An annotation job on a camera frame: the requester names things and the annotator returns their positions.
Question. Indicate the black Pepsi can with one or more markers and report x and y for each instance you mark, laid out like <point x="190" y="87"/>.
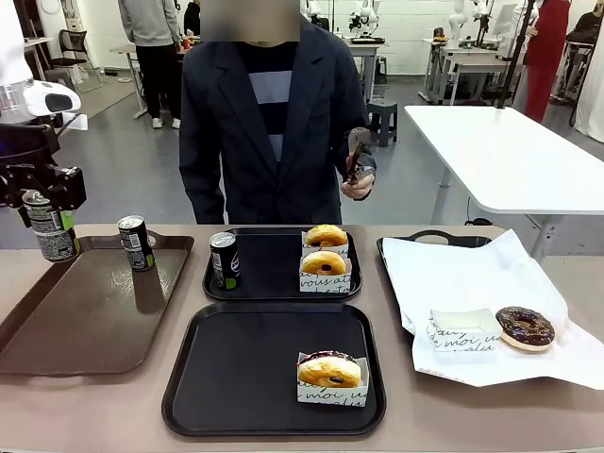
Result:
<point x="137" y="243"/>
<point x="225" y="262"/>
<point x="52" y="231"/>

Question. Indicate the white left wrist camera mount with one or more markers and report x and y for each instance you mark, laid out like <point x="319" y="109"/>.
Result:
<point x="75" y="122"/>

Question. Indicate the chocolate sprinkle donut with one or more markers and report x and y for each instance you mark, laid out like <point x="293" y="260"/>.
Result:
<point x="525" y="328"/>
<point x="330" y="355"/>

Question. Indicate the wooden desk with white legs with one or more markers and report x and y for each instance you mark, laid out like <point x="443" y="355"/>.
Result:
<point x="35" y="45"/>

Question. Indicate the large black plastic tray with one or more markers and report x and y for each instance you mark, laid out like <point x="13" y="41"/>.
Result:
<point x="236" y="373"/>

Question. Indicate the brown plastic tray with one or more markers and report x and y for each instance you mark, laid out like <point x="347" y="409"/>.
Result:
<point x="85" y="321"/>

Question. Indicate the small black plastic tray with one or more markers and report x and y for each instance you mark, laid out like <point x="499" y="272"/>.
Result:
<point x="269" y="269"/>

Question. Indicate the tall white background robot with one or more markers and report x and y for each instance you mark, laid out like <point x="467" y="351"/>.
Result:
<point x="457" y="23"/>

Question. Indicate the person in dark blazer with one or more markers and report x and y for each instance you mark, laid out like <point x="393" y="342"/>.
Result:
<point x="264" y="141"/>

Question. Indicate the person in black clothes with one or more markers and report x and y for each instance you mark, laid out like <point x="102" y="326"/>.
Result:
<point x="191" y="16"/>

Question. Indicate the white wrapping paper sheet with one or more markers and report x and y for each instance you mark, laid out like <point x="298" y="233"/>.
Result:
<point x="472" y="278"/>

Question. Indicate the person's right forearm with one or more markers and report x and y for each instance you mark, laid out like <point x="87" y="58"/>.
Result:
<point x="203" y="184"/>

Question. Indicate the large white table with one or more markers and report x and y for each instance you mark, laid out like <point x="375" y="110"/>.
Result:
<point x="500" y="156"/>

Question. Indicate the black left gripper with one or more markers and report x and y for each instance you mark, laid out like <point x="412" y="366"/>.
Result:
<point x="28" y="146"/>

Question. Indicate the black office chair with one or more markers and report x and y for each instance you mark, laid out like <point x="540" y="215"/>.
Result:
<point x="73" y="49"/>

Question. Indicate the dark metal serving tongs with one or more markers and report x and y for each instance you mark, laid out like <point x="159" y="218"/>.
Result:
<point x="356" y="151"/>

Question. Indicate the seated person in black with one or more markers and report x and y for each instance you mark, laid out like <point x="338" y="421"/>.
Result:
<point x="585" y="28"/>

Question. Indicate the black camera stand pole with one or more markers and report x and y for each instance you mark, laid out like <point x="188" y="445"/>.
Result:
<point x="516" y="52"/>

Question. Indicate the dark plastic stool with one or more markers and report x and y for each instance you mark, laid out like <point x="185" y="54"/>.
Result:
<point x="383" y="122"/>

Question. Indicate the small white background robot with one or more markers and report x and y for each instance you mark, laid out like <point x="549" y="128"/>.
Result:
<point x="365" y="16"/>

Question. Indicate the empty white paper box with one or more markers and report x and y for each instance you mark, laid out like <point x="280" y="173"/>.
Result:
<point x="462" y="328"/>

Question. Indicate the person in grey hoodie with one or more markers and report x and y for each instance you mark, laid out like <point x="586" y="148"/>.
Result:
<point x="151" y="56"/>

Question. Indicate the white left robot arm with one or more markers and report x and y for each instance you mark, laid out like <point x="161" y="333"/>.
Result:
<point x="19" y="56"/>

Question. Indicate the white background workbench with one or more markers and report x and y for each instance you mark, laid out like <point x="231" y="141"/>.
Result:
<point x="472" y="61"/>

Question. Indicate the grey plastic stool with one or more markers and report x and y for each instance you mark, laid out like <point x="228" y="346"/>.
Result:
<point x="61" y="78"/>

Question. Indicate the glazed donut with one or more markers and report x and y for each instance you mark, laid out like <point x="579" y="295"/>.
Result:
<point x="328" y="373"/>
<point x="323" y="263"/>
<point x="325" y="236"/>

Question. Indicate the person in red dress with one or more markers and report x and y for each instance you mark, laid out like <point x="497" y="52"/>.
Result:
<point x="545" y="56"/>

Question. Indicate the plain donut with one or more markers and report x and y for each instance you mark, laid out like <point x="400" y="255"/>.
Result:
<point x="325" y="282"/>
<point x="349" y="243"/>

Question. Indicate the person's left hand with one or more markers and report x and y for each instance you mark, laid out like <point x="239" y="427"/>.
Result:
<point x="361" y="186"/>

